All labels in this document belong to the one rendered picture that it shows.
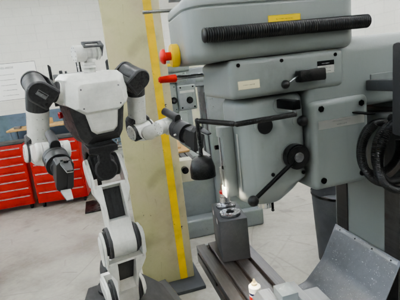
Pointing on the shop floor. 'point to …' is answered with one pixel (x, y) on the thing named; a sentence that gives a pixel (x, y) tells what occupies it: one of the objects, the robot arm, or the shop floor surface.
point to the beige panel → (152, 147)
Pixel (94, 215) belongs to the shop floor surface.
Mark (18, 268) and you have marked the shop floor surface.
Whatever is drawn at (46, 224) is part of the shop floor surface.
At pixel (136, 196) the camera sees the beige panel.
